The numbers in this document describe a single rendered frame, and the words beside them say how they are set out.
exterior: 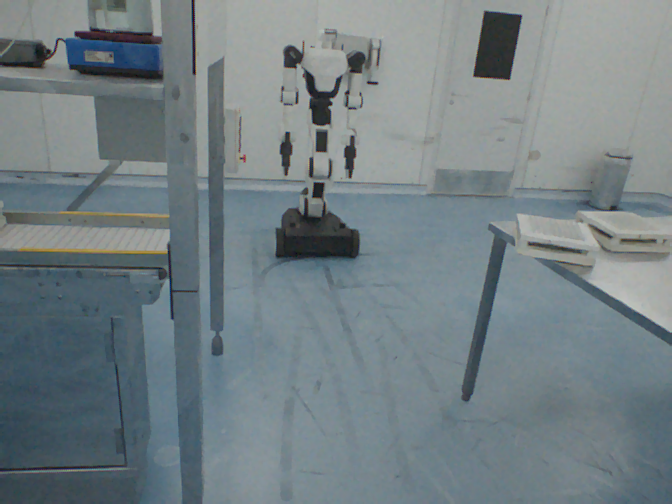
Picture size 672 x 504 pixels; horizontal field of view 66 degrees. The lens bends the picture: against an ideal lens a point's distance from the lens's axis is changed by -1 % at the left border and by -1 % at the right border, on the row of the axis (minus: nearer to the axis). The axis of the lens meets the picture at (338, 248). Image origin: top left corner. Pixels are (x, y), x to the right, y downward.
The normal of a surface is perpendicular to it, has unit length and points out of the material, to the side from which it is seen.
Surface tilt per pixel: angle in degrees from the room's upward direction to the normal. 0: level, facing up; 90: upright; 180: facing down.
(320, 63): 90
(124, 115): 90
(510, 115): 90
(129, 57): 90
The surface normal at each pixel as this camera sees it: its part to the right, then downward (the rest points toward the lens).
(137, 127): 0.14, 0.39
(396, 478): 0.08, -0.92
